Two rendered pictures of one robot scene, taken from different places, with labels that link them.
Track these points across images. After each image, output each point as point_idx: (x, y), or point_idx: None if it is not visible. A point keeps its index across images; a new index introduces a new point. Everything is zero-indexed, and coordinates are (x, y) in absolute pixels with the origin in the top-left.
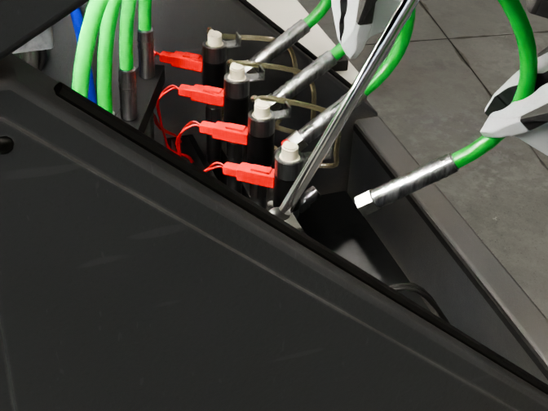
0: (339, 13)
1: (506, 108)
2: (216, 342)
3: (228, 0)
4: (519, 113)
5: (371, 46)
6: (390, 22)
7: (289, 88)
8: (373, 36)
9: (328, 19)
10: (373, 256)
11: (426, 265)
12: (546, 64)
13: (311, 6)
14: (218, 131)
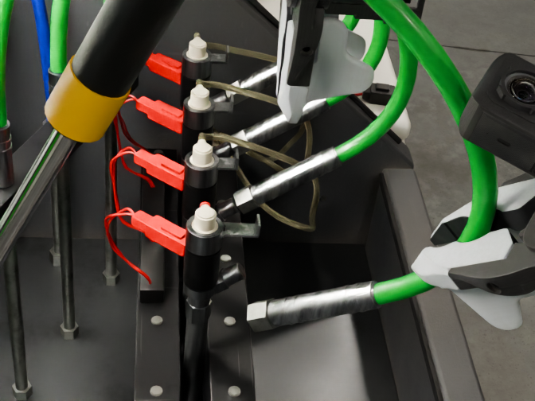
0: (280, 62)
1: (443, 248)
2: None
3: (236, 3)
4: (451, 263)
5: (528, 57)
6: (33, 162)
7: (264, 128)
8: (533, 47)
9: (490, 19)
10: (362, 335)
11: (408, 368)
12: (513, 200)
13: (477, 1)
14: (152, 167)
